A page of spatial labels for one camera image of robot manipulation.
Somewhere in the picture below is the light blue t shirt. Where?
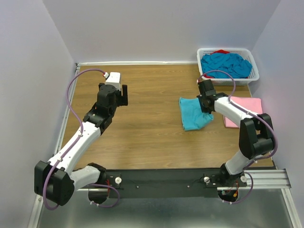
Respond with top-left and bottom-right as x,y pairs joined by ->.
179,97 -> 214,131

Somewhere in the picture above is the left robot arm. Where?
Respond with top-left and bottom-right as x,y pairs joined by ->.
34,83 -> 128,206

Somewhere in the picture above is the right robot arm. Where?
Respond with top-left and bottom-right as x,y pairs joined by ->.
197,93 -> 278,186

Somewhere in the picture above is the dark blue t shirt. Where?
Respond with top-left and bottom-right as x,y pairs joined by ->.
200,52 -> 253,79

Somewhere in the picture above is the folded pink t shirt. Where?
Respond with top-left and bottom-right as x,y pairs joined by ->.
223,96 -> 263,128

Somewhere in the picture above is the red t shirt in basket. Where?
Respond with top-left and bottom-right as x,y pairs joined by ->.
203,49 -> 249,79

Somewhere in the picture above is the white plastic laundry basket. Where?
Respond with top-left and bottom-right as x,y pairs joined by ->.
197,48 -> 259,86

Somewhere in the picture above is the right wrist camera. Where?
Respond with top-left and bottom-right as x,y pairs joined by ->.
197,79 -> 216,97

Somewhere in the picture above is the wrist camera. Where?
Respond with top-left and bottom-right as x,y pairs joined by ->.
104,72 -> 121,87
197,79 -> 216,97

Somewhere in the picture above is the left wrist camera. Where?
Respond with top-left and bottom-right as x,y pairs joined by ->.
104,72 -> 121,87

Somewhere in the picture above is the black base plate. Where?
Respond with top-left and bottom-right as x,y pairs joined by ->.
100,168 -> 247,199

